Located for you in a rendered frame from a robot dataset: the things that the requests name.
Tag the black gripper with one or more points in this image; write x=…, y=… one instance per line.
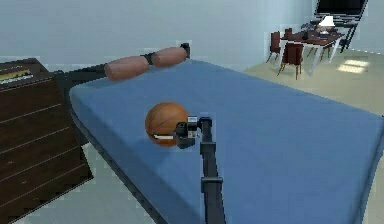
x=183, y=134

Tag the orange basketball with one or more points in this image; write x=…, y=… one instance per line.
x=163, y=120

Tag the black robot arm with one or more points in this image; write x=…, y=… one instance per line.
x=209, y=166

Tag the dark brown chest of drawers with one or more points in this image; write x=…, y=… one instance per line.
x=30, y=133

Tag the blue bed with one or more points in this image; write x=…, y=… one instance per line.
x=233, y=133

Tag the salmon pink pillow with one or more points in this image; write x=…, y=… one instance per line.
x=169, y=56
x=126, y=68

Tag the dark red chair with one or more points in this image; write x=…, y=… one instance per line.
x=274, y=43
x=288, y=32
x=292, y=55

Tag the white-legged dining table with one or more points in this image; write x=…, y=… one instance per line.
x=316, y=41

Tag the white table lamp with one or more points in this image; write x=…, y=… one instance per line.
x=326, y=22

